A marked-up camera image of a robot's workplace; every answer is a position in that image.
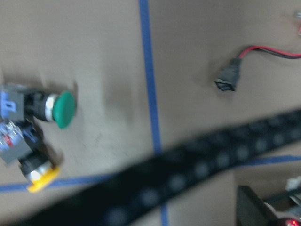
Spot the black braided cable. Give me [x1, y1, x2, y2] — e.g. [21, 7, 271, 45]
[0, 109, 301, 226]

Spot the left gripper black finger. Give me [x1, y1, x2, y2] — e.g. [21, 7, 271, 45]
[236, 186, 282, 226]

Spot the black barrel connector cable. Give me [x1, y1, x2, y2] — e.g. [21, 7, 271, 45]
[214, 45, 301, 92]

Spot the yellow push button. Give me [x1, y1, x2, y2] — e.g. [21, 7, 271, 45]
[0, 120, 60, 193]

